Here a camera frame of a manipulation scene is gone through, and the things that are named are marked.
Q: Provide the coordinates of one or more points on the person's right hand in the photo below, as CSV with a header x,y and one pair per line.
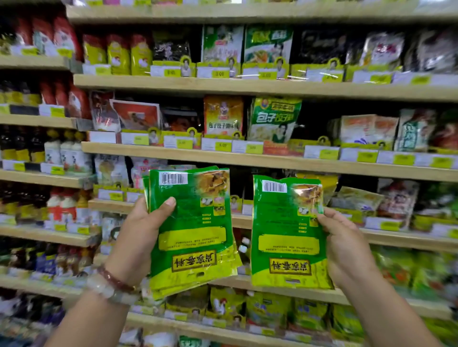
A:
x,y
350,254

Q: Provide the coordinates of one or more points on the person's left hand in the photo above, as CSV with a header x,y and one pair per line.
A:
x,y
132,247

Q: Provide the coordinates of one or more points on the green dumpling food packet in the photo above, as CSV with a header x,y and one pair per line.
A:
x,y
274,120

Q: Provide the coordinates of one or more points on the wooden store shelving with goods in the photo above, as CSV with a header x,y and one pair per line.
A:
x,y
250,87

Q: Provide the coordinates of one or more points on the person's right forearm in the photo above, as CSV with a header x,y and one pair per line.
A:
x,y
390,322

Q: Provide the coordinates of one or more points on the pale yellow packet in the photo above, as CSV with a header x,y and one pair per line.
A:
x,y
356,199

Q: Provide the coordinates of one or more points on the row of yellow price tags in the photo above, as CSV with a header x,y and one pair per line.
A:
x,y
172,71
222,145
54,225
111,194

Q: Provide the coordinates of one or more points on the rows of assorted seasoning packets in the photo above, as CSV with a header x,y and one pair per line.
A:
x,y
415,272

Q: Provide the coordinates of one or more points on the red white printed packet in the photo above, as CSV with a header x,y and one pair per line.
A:
x,y
397,199

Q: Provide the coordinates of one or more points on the yellow seasoning packet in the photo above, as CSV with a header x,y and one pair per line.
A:
x,y
325,182

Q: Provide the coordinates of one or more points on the white pink packet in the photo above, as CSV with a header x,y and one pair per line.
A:
x,y
139,170

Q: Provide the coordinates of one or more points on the white plastic packet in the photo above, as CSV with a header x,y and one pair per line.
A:
x,y
111,170

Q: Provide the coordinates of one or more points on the row of small dark bottles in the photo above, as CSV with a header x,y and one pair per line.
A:
x,y
43,261

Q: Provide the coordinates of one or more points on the row of dark sauce bottles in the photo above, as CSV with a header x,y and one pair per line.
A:
x,y
21,204

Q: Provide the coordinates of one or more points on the red white flat packet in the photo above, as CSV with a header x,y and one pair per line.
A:
x,y
136,114

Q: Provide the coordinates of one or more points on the brown orange packet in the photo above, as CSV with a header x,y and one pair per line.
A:
x,y
180,120

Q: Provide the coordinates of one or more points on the green white small packet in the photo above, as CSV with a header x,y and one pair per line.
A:
x,y
415,129

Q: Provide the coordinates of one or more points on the row of jars and red bottles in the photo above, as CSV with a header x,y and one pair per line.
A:
x,y
57,96

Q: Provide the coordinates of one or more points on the yellow jar red lid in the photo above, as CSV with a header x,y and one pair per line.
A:
x,y
141,54
119,51
94,51

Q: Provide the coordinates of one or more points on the dark spice packet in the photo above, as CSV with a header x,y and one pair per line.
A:
x,y
172,50

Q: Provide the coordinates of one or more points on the red clear packet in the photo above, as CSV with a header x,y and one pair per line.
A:
x,y
383,48

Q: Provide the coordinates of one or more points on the black seasoning packet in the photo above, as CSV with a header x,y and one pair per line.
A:
x,y
325,46

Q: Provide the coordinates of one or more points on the green white seasoning packet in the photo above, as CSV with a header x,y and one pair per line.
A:
x,y
222,43

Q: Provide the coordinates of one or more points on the green orange seasoning packet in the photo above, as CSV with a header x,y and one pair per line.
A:
x,y
268,44

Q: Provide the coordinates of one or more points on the row of red pouches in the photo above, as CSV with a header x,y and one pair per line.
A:
x,y
43,36

